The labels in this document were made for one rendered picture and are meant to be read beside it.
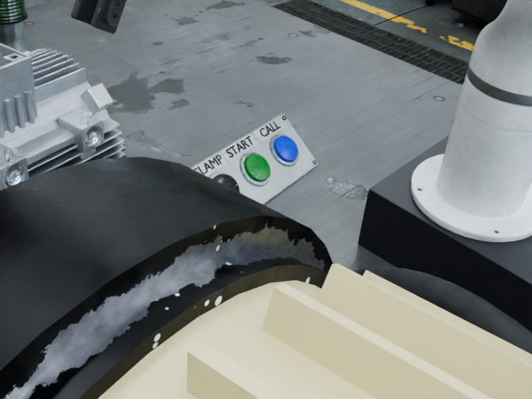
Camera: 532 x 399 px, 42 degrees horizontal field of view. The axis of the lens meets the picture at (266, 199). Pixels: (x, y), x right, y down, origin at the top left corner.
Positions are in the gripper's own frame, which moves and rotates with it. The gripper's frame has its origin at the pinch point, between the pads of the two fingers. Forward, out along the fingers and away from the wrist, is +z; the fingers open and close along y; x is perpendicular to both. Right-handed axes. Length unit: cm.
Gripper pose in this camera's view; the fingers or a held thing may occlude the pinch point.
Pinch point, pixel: (99, 6)
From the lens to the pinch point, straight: 76.4
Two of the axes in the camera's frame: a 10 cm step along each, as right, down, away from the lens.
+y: -8.0, -4.0, 4.5
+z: -3.7, 9.2, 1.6
